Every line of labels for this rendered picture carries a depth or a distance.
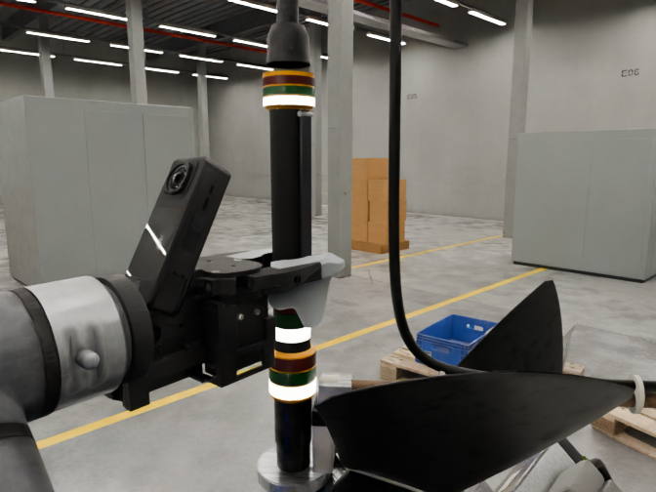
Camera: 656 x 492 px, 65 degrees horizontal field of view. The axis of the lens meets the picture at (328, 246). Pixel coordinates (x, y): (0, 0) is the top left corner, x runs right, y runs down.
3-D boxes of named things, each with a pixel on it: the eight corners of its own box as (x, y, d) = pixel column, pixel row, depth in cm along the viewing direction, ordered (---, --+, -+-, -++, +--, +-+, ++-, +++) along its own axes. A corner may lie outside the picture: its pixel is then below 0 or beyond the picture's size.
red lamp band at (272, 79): (317, 90, 45) (317, 82, 45) (310, 83, 41) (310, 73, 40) (268, 91, 45) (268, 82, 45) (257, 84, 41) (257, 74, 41)
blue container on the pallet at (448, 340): (501, 351, 386) (502, 323, 382) (467, 377, 340) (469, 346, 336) (450, 339, 411) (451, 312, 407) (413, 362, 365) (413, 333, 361)
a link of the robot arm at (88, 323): (3, 278, 31) (59, 301, 26) (78, 266, 35) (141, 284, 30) (17, 392, 33) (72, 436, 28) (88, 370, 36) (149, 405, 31)
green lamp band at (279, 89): (317, 100, 45) (317, 91, 45) (310, 94, 41) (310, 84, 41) (268, 101, 45) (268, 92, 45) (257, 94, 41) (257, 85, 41)
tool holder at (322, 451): (352, 456, 52) (353, 364, 50) (348, 502, 45) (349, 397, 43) (266, 451, 53) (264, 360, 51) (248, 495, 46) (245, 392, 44)
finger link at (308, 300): (342, 311, 48) (257, 333, 42) (342, 249, 47) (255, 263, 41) (364, 319, 46) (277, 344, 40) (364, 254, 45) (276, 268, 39)
